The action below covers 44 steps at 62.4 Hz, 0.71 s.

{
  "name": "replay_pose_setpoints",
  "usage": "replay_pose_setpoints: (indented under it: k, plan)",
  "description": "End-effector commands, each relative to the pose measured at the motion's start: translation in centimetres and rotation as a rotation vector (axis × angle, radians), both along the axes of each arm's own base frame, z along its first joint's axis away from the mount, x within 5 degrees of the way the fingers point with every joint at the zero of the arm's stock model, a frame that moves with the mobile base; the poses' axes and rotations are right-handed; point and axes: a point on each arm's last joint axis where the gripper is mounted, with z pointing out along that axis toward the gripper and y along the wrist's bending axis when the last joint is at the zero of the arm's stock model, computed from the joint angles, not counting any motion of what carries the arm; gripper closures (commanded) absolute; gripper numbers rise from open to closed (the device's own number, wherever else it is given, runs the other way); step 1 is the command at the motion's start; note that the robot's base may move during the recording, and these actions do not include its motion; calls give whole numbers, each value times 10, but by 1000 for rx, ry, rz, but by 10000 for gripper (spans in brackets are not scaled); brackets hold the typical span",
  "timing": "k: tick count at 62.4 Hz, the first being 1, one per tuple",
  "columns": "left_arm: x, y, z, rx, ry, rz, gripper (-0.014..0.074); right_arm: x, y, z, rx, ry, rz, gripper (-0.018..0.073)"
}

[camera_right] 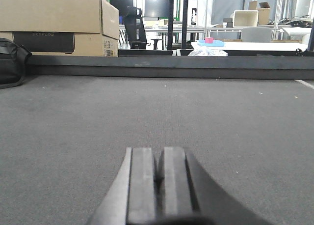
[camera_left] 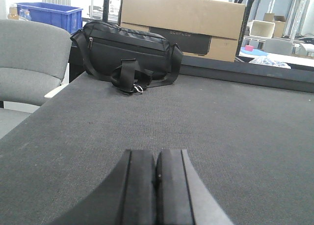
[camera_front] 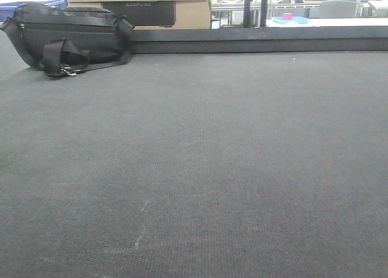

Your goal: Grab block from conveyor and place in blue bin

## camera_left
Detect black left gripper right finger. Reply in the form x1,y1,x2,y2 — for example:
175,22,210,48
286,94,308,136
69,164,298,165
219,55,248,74
157,149,232,225

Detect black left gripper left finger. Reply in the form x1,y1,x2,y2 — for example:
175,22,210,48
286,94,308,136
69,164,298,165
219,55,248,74
51,150,156,225

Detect black shoulder bag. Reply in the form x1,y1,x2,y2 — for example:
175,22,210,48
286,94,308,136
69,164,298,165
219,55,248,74
71,20,183,94

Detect pink block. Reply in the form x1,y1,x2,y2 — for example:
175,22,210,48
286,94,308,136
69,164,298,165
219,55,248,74
244,45,254,52

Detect crumpled plastic bag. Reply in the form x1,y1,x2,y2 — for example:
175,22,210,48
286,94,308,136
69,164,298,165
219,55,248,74
249,56,291,69

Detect grey fabric chair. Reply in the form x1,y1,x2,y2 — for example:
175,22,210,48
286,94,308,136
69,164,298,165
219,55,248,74
0,19,72,140

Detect large cardboard box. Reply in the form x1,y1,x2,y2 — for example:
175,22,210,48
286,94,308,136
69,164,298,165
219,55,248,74
121,0,245,62

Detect white open box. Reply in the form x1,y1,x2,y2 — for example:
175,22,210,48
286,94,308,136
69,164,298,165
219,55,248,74
247,20,275,38

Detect blue plastic crate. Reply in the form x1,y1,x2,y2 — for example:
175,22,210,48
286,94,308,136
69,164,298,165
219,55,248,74
16,2,83,34

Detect small open cardboard box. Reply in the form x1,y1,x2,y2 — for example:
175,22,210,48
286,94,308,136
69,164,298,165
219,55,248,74
263,13,286,37

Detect black conveyor side rail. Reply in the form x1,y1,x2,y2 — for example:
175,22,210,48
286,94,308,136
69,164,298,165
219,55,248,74
180,56,314,93

